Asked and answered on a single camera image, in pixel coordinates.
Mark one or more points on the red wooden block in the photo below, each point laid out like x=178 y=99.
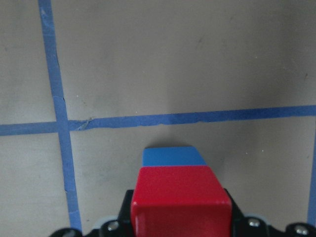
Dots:
x=180 y=201

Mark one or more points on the blue wooden block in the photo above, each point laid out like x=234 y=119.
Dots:
x=172 y=156

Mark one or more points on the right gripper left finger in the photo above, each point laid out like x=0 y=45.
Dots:
x=124 y=216

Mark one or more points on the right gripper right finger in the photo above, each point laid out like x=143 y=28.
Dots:
x=237 y=219

